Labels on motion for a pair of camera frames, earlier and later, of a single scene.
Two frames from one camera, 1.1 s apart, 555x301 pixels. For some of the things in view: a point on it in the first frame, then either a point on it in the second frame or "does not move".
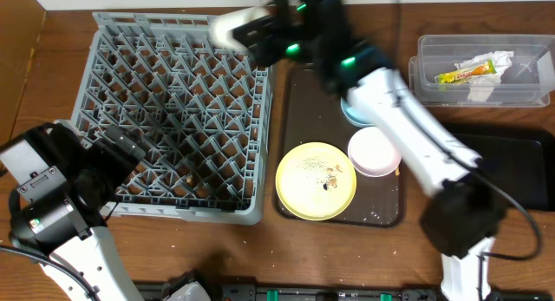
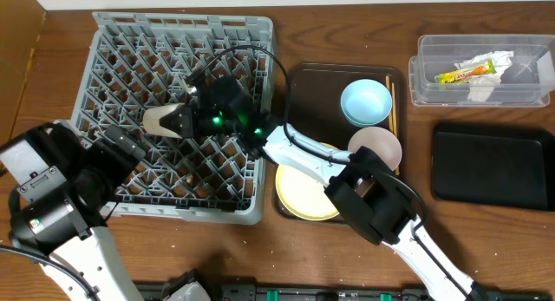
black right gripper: (256, 36) -> (187, 121)
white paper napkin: (482, 85) does not move
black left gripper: (114, 147) does not move
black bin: (518, 160) does not move
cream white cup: (221, 26) -> (151, 118)
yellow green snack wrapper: (462, 75) does not move
